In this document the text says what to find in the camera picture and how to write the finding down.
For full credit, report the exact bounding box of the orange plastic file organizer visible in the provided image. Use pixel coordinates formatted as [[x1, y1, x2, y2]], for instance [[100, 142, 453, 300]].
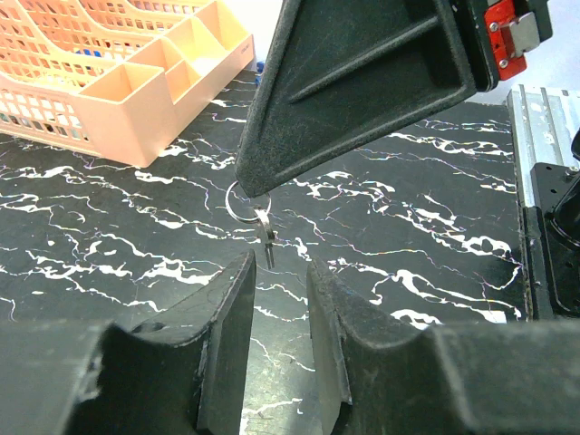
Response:
[[1, 1, 255, 167]]

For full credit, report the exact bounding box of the aluminium frame rail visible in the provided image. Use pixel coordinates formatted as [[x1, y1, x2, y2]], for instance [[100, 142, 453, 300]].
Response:
[[507, 84, 579, 208]]

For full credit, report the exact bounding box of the small silver key bunch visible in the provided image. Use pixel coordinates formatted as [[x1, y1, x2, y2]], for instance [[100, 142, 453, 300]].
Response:
[[225, 181, 276, 270]]

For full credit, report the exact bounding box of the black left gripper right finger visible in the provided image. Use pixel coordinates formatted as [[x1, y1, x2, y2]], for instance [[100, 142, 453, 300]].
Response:
[[306, 259, 579, 434]]

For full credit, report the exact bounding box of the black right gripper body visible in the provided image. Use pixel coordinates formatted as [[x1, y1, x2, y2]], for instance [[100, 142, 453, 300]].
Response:
[[449, 0, 553, 92]]

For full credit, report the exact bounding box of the blue stapler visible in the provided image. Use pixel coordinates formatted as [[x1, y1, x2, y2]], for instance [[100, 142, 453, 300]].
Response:
[[255, 62, 265, 86]]

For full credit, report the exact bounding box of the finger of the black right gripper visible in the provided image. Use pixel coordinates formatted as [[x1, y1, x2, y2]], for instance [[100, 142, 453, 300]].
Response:
[[235, 1, 476, 198]]

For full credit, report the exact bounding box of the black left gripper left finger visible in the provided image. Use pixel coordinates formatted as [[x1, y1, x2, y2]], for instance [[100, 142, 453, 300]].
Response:
[[1, 251, 256, 434]]

